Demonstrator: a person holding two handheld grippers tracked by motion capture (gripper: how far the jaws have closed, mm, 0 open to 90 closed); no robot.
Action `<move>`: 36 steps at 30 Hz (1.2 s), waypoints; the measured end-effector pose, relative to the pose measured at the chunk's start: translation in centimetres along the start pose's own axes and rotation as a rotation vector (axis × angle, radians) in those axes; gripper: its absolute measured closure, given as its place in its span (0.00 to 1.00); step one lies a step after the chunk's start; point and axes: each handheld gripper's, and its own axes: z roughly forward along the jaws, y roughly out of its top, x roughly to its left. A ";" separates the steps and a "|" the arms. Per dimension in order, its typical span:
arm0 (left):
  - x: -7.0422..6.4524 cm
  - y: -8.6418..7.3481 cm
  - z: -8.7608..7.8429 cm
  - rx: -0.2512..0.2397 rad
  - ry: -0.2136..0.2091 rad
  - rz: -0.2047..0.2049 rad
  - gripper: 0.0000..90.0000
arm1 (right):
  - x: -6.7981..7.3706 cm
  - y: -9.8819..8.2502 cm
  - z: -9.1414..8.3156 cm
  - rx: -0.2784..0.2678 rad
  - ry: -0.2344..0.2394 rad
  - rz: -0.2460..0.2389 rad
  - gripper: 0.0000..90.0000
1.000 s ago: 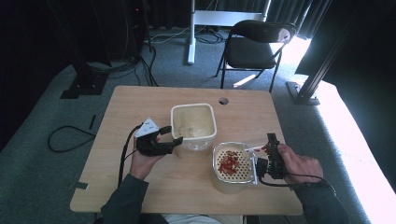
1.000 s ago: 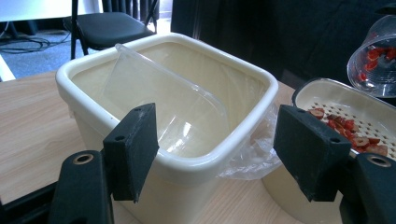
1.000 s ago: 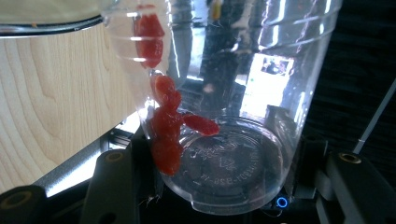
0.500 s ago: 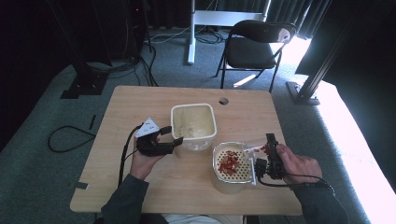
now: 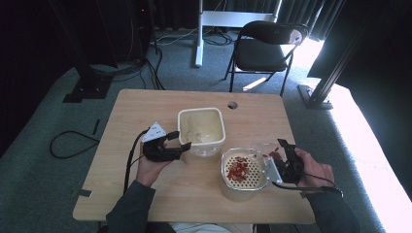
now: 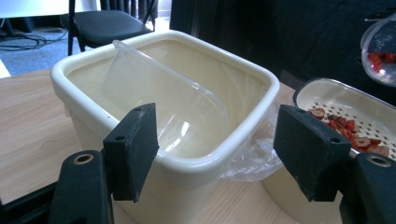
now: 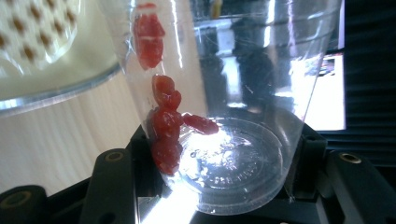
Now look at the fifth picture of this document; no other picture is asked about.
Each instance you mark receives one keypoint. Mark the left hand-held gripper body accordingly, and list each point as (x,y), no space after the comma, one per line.
(160,152)

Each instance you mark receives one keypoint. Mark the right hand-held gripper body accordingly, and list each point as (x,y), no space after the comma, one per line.
(290,171)

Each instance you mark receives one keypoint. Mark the cream square plastic tub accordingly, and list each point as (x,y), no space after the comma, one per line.
(201,127)

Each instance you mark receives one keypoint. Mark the cream perforated strainer basket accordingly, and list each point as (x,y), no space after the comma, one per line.
(252,174)

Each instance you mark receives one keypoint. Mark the pile of red dried berries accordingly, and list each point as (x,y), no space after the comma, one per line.
(238,170)

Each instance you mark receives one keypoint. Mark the person's left hand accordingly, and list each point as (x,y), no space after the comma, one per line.
(149,171)

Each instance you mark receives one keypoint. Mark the person's right hand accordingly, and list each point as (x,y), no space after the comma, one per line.
(315,171)

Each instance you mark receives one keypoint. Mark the black metal stand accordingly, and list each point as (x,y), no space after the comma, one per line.
(87,81)
(324,84)

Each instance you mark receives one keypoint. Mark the person's light clothing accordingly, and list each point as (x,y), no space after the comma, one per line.
(210,228)

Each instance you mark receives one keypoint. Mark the dark tape strip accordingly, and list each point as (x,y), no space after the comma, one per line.
(84,193)

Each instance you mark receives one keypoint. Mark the black folding chair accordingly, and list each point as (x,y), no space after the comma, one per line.
(262,53)

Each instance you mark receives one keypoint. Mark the white metal stand frame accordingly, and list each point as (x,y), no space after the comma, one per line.
(200,35)

